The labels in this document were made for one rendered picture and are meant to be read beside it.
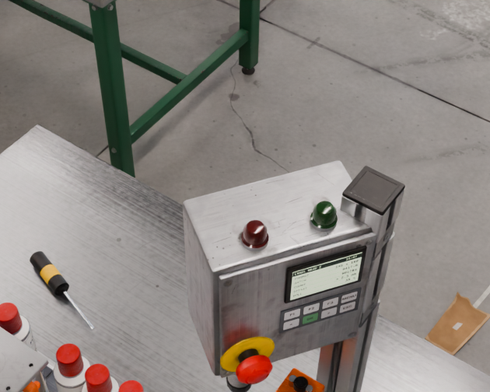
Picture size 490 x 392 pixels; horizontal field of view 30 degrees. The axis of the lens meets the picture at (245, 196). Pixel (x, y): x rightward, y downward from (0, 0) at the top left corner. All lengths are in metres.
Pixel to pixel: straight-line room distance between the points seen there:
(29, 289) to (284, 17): 2.09
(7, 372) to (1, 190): 0.68
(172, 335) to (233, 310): 0.68
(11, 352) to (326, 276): 0.48
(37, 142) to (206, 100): 1.35
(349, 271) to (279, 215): 0.09
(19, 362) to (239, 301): 0.41
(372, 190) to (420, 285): 1.83
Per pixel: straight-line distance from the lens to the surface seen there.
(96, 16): 2.44
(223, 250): 0.86
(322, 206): 0.87
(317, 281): 0.90
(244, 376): 0.95
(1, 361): 1.21
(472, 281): 2.75
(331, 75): 3.28
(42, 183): 1.81
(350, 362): 1.08
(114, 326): 1.59
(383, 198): 0.88
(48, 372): 1.50
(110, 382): 1.26
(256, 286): 0.87
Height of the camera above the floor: 2.15
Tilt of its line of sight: 49 degrees down
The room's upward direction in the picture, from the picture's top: 1 degrees clockwise
